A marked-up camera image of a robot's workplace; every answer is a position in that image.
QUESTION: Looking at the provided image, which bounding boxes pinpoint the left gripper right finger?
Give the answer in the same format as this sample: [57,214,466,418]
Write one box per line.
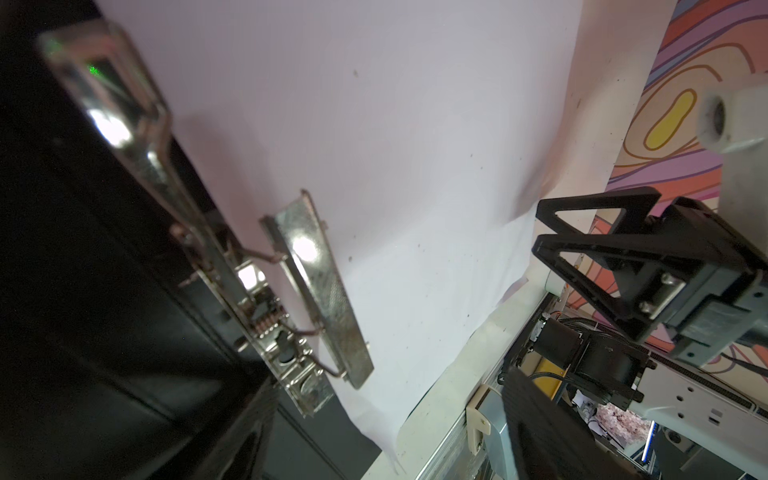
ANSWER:
[502,367,645,480]

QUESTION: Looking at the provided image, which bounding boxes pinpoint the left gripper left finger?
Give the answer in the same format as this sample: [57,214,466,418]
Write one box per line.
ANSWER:
[151,379,278,479]

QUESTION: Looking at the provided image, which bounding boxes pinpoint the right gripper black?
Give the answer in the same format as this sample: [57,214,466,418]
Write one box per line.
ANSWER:
[532,187,767,366]

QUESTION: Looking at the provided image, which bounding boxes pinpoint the printed paper sheets stack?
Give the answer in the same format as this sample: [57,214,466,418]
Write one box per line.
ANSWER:
[99,1,582,454]

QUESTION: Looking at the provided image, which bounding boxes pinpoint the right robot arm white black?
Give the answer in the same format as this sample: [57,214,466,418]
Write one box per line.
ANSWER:
[529,187,767,479]

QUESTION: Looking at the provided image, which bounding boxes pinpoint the light blue hole punch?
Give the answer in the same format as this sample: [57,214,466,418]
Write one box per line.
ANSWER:
[465,384,519,480]

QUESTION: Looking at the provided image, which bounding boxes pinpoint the aluminium frame rail front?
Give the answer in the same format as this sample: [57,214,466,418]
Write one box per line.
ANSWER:
[414,293,557,479]

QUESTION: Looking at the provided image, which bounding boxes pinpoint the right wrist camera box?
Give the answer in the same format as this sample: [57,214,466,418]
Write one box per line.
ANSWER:
[696,73,767,253]

